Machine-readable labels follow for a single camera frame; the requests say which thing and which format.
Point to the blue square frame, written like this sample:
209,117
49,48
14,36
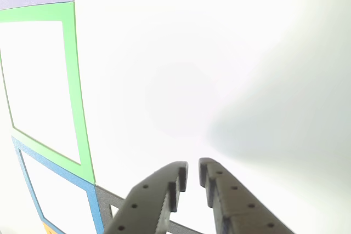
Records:
94,209

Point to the orange square frame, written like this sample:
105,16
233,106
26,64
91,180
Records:
48,229

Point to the green square frame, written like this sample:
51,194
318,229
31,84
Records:
72,80

